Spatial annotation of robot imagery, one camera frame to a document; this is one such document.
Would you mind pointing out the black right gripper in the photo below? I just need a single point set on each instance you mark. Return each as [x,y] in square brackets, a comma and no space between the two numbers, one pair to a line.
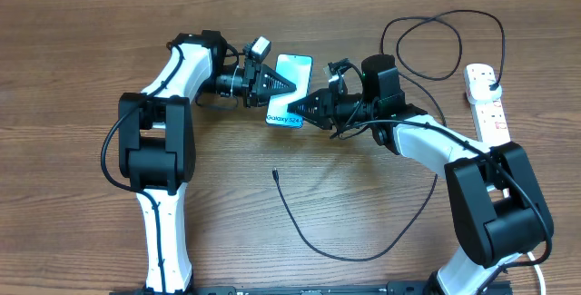
[324,100]

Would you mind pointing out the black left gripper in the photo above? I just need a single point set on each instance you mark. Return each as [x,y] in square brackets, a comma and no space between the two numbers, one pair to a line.
[257,79]

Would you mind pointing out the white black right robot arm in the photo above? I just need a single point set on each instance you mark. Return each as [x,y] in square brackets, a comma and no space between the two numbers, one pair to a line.
[498,209]

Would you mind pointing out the white power strip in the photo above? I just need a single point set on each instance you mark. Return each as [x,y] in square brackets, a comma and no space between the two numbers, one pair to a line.
[489,118]

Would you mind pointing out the white charger plug adapter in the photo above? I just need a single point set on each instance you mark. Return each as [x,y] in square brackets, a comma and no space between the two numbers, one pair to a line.
[480,92]

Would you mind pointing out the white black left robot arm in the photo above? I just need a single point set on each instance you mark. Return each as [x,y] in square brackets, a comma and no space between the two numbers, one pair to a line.
[156,141]

